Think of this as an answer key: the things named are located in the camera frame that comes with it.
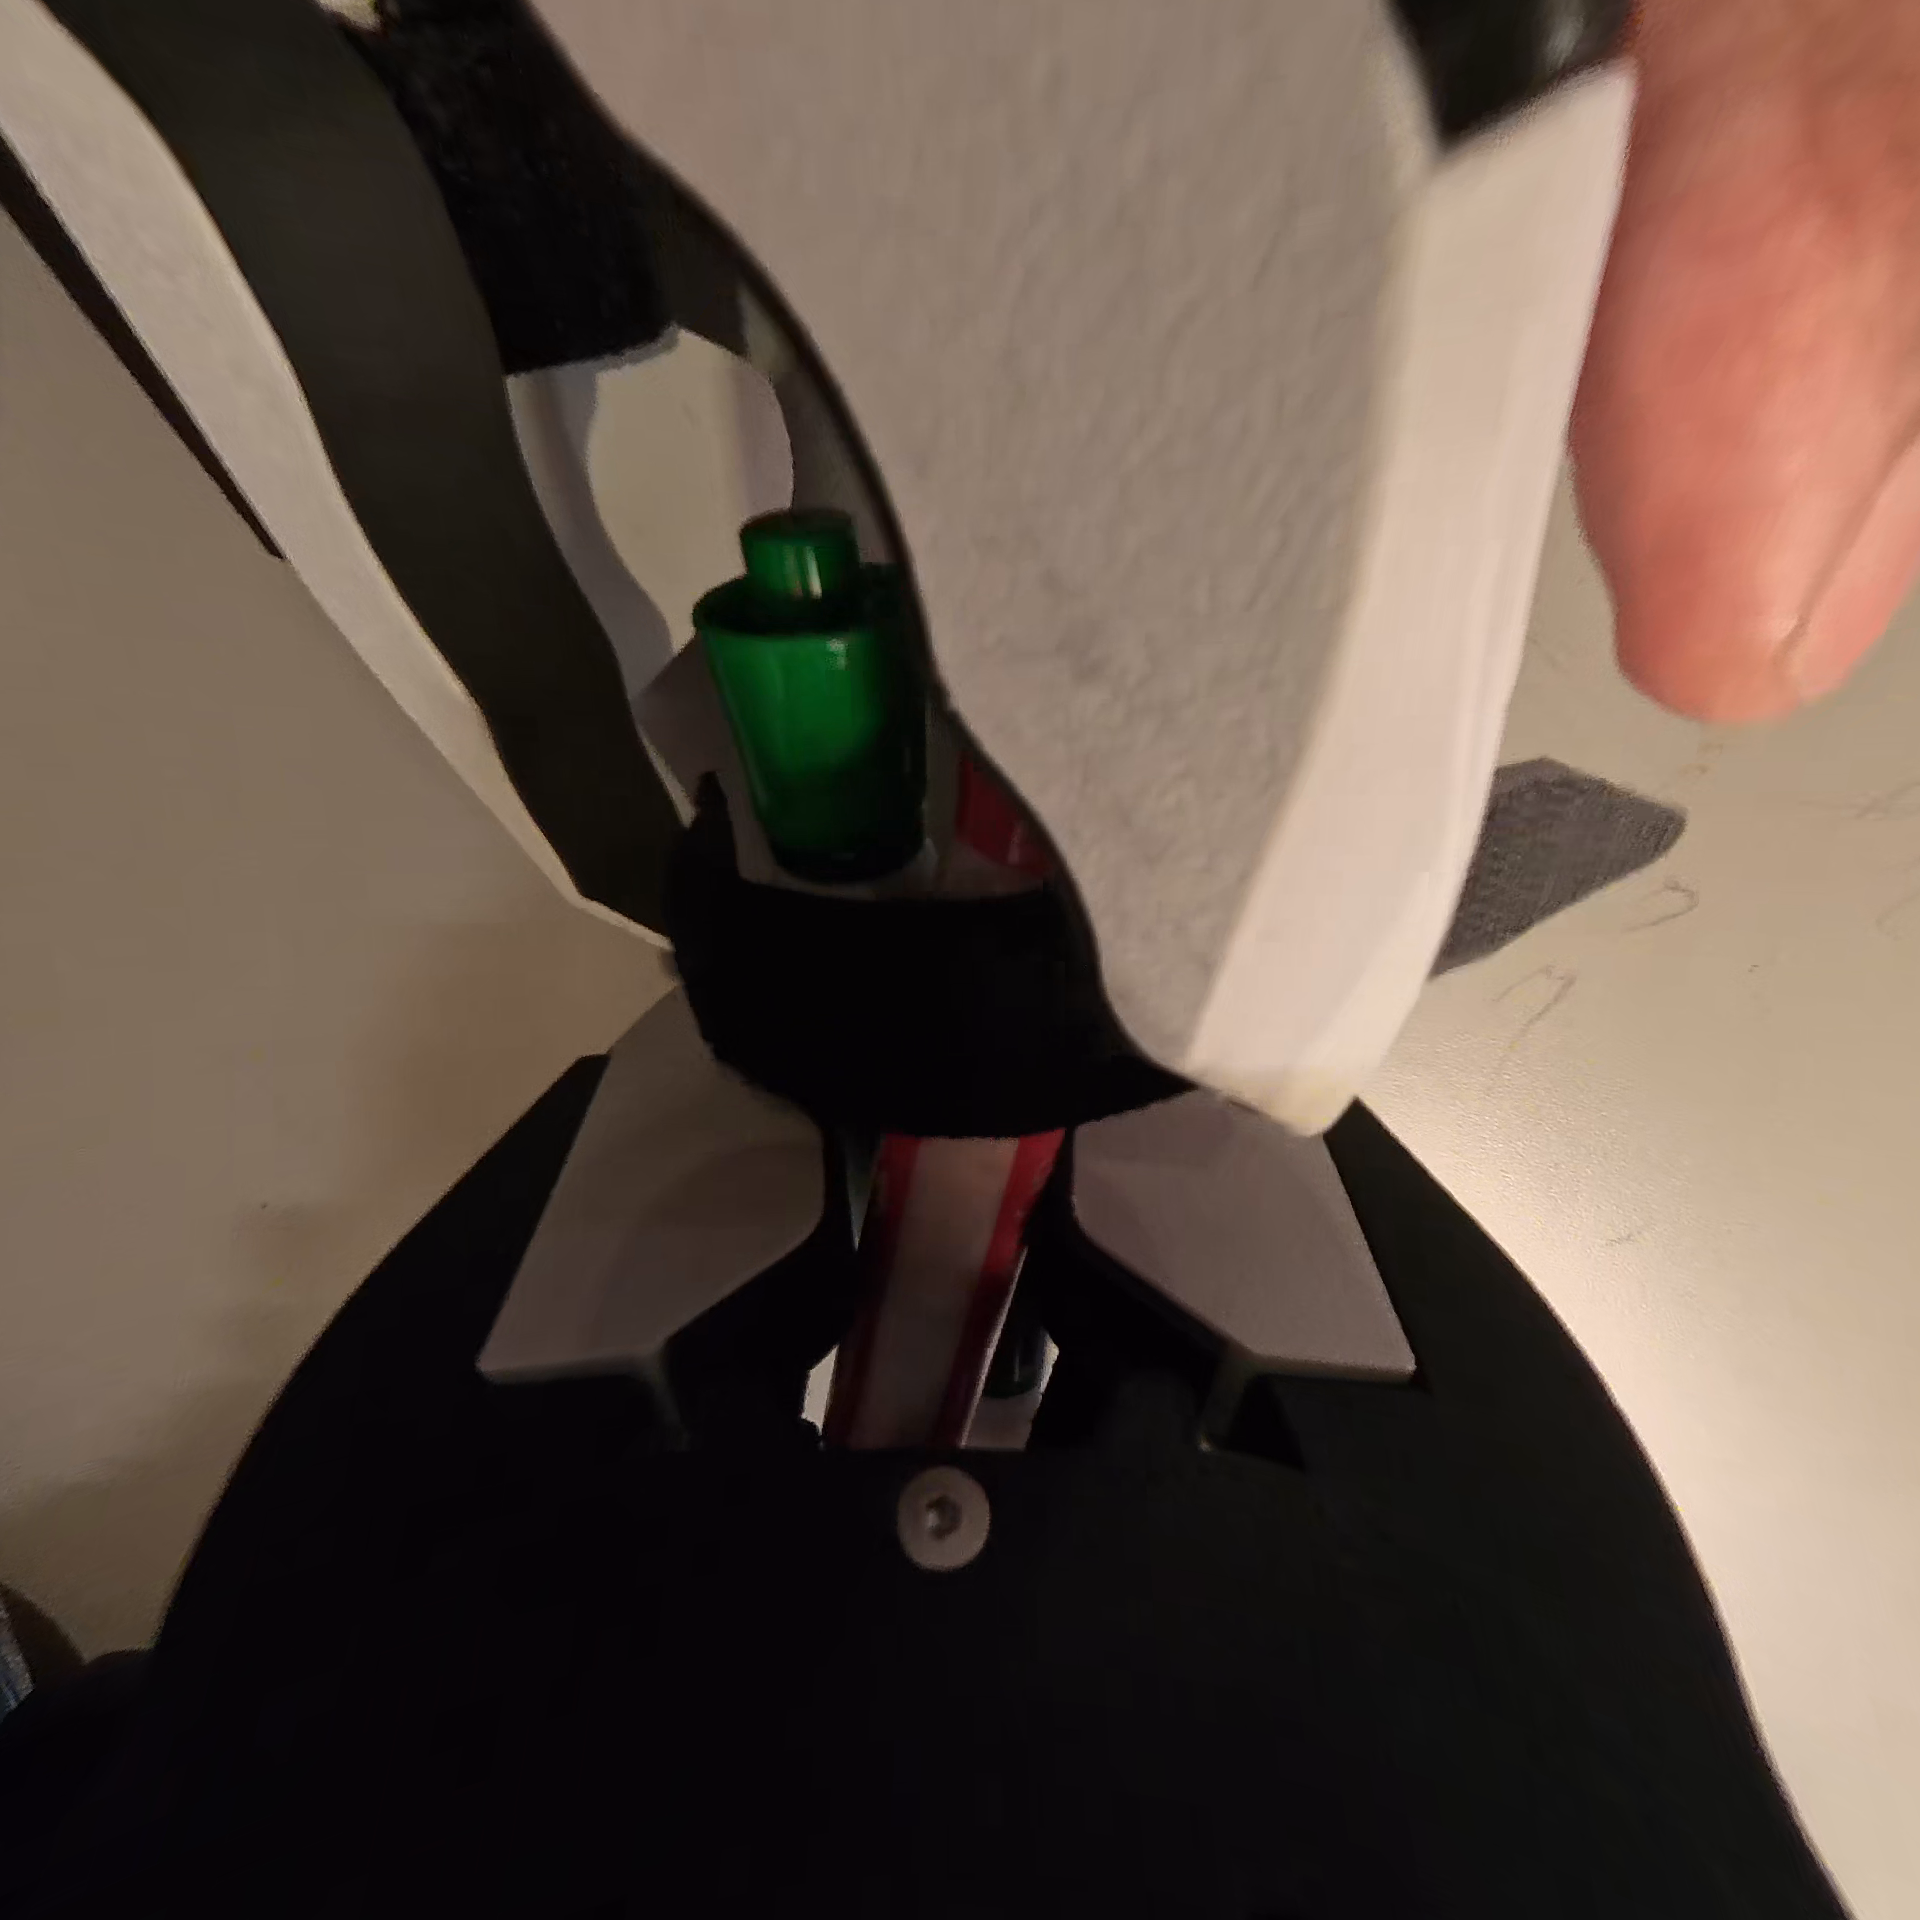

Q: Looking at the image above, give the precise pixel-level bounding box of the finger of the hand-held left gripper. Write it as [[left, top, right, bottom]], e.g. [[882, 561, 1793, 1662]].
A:
[[526, 0, 1639, 1139], [0, 0, 711, 956]]

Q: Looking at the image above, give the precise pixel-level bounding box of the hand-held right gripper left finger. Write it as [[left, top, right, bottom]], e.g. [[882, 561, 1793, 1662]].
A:
[[479, 1005, 849, 1406]]

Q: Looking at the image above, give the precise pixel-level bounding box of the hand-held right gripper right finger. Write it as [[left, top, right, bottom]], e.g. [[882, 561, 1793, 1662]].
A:
[[1063, 1085, 1421, 1406]]

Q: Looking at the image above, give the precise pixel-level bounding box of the red dry erase marker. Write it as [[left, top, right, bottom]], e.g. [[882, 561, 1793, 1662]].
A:
[[822, 752, 1073, 1448]]

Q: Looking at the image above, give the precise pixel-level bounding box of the thin black strap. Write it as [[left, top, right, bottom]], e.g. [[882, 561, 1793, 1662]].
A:
[[656, 758, 1691, 1146]]

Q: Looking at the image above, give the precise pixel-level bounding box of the green dry erase marker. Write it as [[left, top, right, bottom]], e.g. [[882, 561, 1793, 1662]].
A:
[[689, 509, 928, 892]]

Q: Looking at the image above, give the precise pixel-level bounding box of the person's left hand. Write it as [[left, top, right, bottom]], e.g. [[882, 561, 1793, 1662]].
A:
[[1562, 0, 1920, 732]]

